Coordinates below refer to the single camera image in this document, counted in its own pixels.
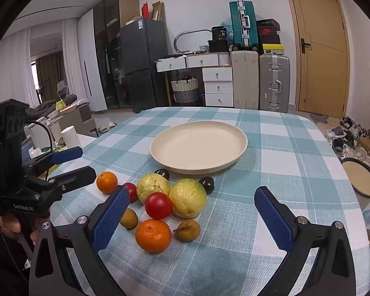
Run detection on cream round plate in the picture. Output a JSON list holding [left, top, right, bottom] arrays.
[[150, 121, 248, 175]]

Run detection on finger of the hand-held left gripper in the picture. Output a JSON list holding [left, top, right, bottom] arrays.
[[25, 146, 83, 174], [48, 166, 97, 193]]

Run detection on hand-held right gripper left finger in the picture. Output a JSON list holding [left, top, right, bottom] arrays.
[[29, 186, 133, 296]]

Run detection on yellow black shoe box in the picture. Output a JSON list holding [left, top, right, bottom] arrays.
[[262, 44, 287, 55]]

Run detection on dark grey fridge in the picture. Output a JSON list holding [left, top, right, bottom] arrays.
[[120, 18, 169, 113]]

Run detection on pile of shoes on floor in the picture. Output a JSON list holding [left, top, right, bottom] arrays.
[[324, 115, 370, 167]]

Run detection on curved chrome tube frame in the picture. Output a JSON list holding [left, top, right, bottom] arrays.
[[173, 29, 213, 54]]

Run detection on brown paper bag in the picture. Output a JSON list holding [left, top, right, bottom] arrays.
[[152, 1, 165, 22]]

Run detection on orange mandarin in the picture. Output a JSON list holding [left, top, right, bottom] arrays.
[[135, 219, 172, 254], [96, 171, 118, 194]]

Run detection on large red tomato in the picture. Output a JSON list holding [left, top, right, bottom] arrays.
[[145, 192, 173, 220]]

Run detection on plain black shoe box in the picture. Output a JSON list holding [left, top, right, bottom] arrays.
[[259, 35, 281, 45]]

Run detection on teal suitcase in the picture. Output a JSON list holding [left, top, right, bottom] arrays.
[[229, 0, 259, 51]]

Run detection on beige suitcase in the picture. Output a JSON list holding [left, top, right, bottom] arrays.
[[231, 50, 259, 110]]

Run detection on wooden door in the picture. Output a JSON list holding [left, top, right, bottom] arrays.
[[282, 0, 350, 119]]

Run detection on black printed bag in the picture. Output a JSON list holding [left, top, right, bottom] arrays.
[[211, 26, 228, 41]]

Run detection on small red tomato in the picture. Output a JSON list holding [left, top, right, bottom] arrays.
[[122, 183, 138, 203]]

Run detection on silver suitcase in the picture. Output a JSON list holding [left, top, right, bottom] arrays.
[[259, 53, 291, 113]]

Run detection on dark glass cabinet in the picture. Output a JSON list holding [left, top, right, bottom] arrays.
[[93, 0, 140, 108]]

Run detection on brown cardboard box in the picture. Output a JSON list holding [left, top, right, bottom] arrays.
[[358, 137, 370, 161]]

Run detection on brown longan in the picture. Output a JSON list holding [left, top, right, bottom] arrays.
[[120, 208, 139, 229], [173, 220, 201, 242]]

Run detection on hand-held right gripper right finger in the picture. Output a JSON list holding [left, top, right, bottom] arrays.
[[254, 186, 356, 296]]

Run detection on white drawer desk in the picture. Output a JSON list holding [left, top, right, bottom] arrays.
[[155, 53, 234, 108]]

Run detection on round black rimmed stool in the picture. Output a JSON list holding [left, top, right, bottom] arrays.
[[341, 157, 370, 198]]

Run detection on black shoe box red stripe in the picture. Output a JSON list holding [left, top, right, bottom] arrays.
[[257, 19, 279, 29]]

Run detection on white wardrobe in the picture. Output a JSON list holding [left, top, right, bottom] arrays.
[[77, 9, 108, 111]]

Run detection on blue plastic bag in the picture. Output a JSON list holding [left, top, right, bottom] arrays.
[[220, 21, 235, 42]]

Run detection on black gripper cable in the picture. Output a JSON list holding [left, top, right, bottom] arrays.
[[26, 120, 55, 153]]

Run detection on black storage box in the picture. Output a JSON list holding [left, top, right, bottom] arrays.
[[208, 39, 229, 53]]

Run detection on white paper roll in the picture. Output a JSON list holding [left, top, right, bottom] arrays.
[[61, 125, 81, 150]]

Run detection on white sheer curtain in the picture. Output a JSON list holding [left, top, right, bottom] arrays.
[[0, 18, 81, 108]]

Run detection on grey wicker basket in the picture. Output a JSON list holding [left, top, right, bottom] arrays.
[[171, 75, 200, 104]]

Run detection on yellow green guava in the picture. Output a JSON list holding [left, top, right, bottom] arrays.
[[168, 178, 208, 218], [136, 173, 172, 204]]

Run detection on brown curtain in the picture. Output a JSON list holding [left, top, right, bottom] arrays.
[[37, 51, 65, 105]]

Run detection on person's left hand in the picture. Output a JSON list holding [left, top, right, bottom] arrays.
[[0, 216, 41, 247]]

